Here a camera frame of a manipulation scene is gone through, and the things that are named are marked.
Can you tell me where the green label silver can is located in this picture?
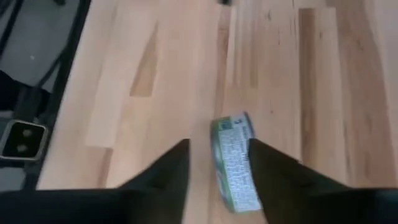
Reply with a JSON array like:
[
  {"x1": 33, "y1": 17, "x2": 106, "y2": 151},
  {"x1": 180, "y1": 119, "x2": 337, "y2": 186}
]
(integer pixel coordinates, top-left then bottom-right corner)
[{"x1": 210, "y1": 111, "x2": 265, "y2": 215}]

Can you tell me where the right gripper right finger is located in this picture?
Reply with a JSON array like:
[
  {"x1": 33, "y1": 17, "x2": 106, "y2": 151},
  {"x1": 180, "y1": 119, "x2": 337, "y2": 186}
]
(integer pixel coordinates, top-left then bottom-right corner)
[{"x1": 248, "y1": 138, "x2": 398, "y2": 224}]

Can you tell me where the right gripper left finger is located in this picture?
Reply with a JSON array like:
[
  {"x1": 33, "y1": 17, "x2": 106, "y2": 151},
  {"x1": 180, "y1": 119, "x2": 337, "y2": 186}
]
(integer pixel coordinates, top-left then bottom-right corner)
[{"x1": 0, "y1": 138, "x2": 191, "y2": 224}]

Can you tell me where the table-level camera box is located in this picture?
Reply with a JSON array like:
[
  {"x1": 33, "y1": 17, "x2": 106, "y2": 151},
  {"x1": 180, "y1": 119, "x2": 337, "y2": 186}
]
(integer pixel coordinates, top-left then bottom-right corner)
[{"x1": 0, "y1": 119, "x2": 50, "y2": 162}]

